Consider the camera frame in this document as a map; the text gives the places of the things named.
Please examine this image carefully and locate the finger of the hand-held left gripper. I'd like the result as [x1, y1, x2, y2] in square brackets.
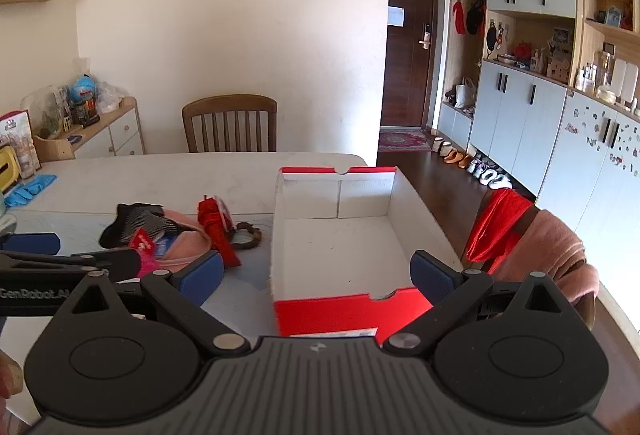
[0, 232, 62, 256]
[72, 249, 142, 285]

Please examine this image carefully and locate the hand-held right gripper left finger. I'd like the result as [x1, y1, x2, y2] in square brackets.
[52, 251, 251, 358]

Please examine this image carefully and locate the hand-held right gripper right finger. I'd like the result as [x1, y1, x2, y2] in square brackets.
[382, 251, 586, 358]

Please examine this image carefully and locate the black patterned sock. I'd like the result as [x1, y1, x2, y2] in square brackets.
[99, 203, 166, 248]
[135, 210, 179, 237]

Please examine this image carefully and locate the pink cloth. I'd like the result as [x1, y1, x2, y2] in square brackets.
[135, 210, 214, 274]

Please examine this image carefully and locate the red fabric ornament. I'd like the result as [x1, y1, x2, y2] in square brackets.
[197, 196, 242, 269]

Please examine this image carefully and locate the red and white cardboard box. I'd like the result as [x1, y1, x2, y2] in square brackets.
[270, 166, 463, 338]

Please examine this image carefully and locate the person's left hand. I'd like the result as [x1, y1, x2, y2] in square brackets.
[0, 350, 24, 416]

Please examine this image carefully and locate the blue cloth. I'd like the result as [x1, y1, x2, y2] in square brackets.
[2, 172, 59, 209]

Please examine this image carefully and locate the brown hair scrunchie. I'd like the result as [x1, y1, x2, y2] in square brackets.
[233, 222, 266, 250]

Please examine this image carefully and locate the yellow container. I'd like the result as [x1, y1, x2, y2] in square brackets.
[0, 148, 22, 194]

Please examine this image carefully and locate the red cloth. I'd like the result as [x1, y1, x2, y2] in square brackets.
[465, 188, 535, 264]

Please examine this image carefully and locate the snack bag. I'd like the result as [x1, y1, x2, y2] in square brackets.
[0, 110, 42, 177]

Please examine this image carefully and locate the dark chair with black seat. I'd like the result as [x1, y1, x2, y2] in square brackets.
[462, 188, 601, 332]

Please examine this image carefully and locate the pink fringed scarf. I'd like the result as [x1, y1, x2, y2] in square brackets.
[492, 210, 599, 332]

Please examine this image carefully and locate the row of shoes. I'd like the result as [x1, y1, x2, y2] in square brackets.
[432, 138, 514, 191]

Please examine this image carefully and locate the white wooden sideboard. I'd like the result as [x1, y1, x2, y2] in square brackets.
[65, 96, 146, 161]

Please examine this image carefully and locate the red patterned rug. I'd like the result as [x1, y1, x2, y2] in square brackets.
[377, 128, 434, 154]

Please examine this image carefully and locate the low white bench cabinet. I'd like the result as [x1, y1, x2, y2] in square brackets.
[438, 101, 474, 147]

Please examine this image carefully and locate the brown wooden slatted chair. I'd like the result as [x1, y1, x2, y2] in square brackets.
[181, 94, 278, 153]

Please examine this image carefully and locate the clear plastic bag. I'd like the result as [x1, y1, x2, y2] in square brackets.
[95, 80, 127, 114]

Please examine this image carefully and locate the white lower cabinet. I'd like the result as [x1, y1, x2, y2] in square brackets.
[470, 59, 569, 197]

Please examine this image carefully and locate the white cabinet with stickers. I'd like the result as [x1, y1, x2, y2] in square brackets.
[535, 90, 640, 268]

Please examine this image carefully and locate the white tote bag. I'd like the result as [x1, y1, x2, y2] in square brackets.
[453, 77, 476, 109]

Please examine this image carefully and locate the dark brown entrance door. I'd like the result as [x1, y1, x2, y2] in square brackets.
[380, 0, 442, 129]

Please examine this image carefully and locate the wooden house model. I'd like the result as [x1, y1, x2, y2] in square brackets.
[547, 48, 574, 84]

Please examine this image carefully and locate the black hanging bag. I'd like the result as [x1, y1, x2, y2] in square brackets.
[466, 0, 486, 35]

